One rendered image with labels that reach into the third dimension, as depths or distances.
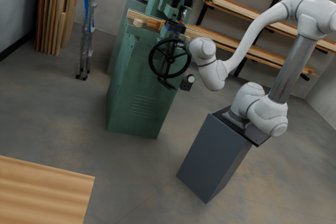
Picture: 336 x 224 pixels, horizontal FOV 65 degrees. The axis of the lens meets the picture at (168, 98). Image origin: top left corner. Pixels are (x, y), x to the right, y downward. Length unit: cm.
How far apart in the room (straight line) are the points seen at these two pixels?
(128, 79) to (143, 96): 19
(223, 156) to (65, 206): 109
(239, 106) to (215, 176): 51
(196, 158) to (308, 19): 111
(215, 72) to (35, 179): 91
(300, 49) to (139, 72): 107
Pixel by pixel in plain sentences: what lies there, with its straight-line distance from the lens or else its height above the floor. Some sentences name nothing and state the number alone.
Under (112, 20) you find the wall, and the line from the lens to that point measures 442.
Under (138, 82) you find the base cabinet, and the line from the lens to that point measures 200.
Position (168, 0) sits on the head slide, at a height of 109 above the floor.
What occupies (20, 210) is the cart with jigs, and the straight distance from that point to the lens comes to 103.
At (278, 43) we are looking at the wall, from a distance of 497.
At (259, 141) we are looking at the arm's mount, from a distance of 173.
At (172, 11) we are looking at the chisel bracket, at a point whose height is 105.
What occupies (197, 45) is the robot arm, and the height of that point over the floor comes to 106.
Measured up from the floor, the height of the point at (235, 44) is 61.
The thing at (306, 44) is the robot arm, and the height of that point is 124.
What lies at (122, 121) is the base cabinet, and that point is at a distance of 219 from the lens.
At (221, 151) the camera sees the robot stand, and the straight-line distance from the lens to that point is 181.
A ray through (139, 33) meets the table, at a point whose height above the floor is 86.
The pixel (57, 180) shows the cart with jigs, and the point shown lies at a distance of 112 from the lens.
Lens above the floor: 137
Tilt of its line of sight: 26 degrees down
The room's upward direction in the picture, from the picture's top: 23 degrees clockwise
